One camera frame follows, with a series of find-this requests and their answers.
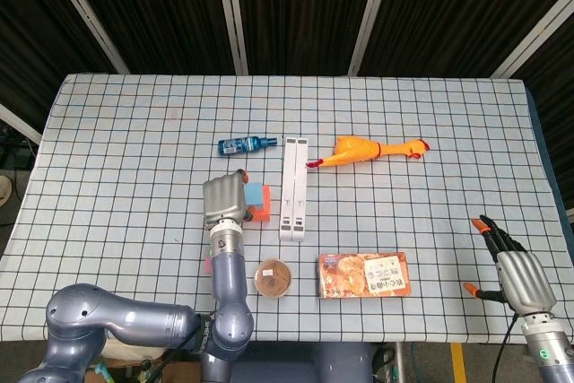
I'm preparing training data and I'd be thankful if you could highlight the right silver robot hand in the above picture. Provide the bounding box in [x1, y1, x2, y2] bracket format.
[463, 214, 557, 317]

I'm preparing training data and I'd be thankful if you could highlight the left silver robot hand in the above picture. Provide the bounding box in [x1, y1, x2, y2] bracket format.
[201, 168, 256, 228]

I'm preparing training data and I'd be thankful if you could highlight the light blue foam cube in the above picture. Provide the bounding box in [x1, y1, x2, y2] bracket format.
[244, 181, 265, 207]

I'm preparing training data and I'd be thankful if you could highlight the orange foam cube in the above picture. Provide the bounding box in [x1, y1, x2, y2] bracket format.
[248, 185, 272, 223]

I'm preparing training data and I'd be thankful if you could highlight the blue spray bottle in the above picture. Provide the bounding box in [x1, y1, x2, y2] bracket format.
[218, 135, 280, 157]

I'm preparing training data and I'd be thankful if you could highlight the white folding stand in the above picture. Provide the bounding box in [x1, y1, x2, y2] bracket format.
[278, 135, 310, 242]

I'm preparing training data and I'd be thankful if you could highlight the clear jar of rubber bands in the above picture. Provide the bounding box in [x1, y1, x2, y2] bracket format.
[253, 257, 294, 300]

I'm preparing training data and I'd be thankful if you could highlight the checkered light blue tablecloth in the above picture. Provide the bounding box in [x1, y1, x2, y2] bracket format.
[0, 72, 574, 343]

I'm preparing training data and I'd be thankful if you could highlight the yellow rubber chicken toy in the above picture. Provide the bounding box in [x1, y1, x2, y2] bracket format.
[305, 135, 431, 171]

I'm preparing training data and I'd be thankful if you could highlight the orange cookie box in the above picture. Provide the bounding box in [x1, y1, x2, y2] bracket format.
[317, 251, 411, 300]

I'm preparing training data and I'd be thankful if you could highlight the brown cardboard box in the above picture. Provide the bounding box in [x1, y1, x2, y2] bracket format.
[84, 358, 203, 383]

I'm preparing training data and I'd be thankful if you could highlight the white plastic bag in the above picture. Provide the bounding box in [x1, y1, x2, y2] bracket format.
[105, 337, 171, 361]

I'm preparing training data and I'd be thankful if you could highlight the blue-grey robot torso base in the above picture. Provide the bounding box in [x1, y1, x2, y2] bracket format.
[200, 340, 376, 383]

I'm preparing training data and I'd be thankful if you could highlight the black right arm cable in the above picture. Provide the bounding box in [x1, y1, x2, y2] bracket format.
[491, 314, 519, 383]

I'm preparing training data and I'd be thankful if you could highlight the white partition post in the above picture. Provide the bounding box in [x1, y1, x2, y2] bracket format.
[489, 0, 574, 79]
[0, 102, 44, 144]
[213, 0, 250, 75]
[347, 0, 396, 77]
[42, 0, 131, 75]

